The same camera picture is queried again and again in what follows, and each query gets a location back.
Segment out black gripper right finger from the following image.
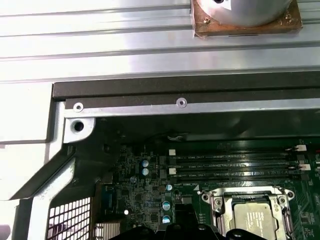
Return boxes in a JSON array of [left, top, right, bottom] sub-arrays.
[[186, 203, 253, 240]]

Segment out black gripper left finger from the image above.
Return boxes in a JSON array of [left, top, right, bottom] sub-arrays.
[[124, 203, 187, 240]]

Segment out silver green CPU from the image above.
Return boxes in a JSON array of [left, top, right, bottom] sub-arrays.
[[231, 201, 280, 240]]

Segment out metal socket cover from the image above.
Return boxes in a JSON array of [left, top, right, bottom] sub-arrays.
[[211, 191, 292, 240]]

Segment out CPU socket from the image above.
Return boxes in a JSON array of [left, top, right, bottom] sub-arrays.
[[198, 184, 296, 240]]

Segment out RAM slot black clips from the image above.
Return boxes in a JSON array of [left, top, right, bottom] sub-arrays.
[[159, 172, 311, 185], [159, 154, 310, 166]]

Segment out RAM slot white clips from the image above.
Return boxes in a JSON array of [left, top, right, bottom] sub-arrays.
[[167, 163, 311, 176], [167, 144, 308, 158]]

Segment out black grey PC case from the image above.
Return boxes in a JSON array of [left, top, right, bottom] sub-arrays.
[[0, 72, 320, 240]]

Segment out green motherboard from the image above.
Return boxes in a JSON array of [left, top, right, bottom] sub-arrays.
[[99, 139, 320, 240]]

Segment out brown square base plate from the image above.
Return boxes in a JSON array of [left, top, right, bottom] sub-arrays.
[[189, 0, 303, 40]]

